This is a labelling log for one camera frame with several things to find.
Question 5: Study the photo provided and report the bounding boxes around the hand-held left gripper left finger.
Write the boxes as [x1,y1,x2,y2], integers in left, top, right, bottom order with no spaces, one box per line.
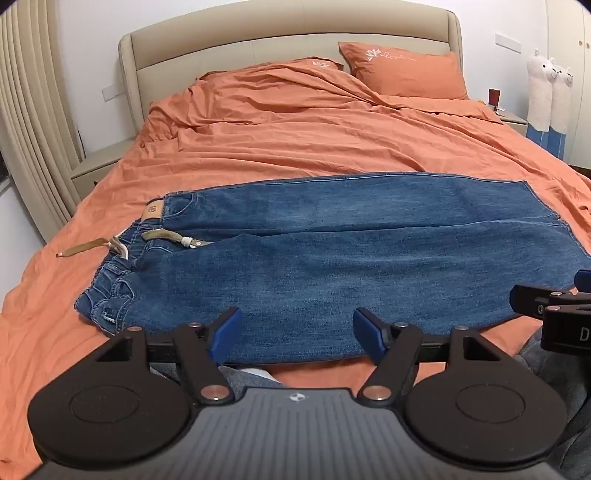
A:
[95,307,243,405]

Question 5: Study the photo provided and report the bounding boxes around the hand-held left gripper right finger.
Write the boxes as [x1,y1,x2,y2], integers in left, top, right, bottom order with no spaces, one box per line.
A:
[353,308,504,404]

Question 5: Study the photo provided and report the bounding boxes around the blue denim pants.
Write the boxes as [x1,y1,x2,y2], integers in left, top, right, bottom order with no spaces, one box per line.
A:
[55,172,591,366]

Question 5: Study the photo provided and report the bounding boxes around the person's grey trousers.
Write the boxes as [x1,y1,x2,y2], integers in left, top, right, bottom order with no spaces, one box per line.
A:
[217,339,591,480]

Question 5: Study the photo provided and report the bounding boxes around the beige nightstand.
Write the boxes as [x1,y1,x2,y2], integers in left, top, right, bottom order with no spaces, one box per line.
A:
[70,137,140,202]
[496,110,530,138]

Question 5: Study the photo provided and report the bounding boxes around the white alpaca plush toy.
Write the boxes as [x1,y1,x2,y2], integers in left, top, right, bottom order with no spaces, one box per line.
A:
[526,48,558,145]
[549,64,574,160]

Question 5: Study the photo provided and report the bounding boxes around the orange duvet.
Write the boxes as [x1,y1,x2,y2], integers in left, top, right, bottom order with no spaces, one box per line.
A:
[0,58,591,480]

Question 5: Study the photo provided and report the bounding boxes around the white wardrobe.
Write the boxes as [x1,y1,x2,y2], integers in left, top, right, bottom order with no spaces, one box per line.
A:
[549,0,591,168]

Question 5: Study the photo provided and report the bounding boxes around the orange pillow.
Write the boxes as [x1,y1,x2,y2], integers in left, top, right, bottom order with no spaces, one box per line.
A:
[338,41,470,101]
[291,57,345,73]

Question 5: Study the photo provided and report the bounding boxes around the beige curtain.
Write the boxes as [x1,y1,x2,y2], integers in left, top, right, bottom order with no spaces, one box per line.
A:
[0,13,87,224]

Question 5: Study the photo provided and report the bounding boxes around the beige upholstered bed headboard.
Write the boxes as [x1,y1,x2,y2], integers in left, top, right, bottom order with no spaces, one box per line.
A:
[119,0,464,137]

